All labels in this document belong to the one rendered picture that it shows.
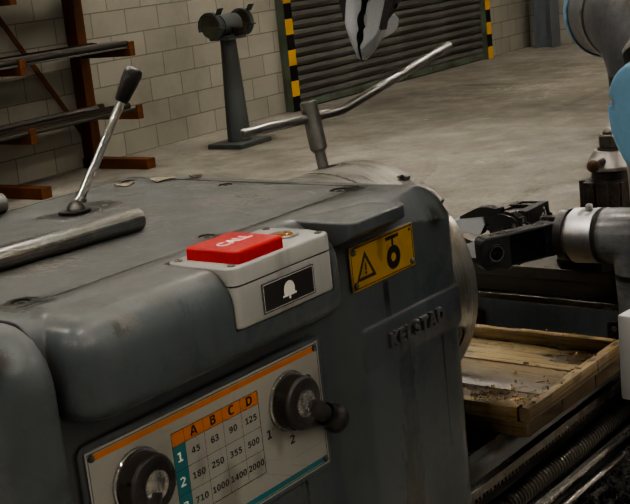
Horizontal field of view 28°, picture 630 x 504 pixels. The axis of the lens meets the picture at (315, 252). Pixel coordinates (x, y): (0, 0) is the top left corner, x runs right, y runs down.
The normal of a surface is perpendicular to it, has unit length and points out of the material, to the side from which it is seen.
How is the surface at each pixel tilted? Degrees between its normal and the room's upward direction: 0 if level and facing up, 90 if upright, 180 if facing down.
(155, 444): 90
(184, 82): 90
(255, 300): 90
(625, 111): 97
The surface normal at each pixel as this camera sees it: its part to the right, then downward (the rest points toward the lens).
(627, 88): -0.90, 0.29
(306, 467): 0.79, 0.07
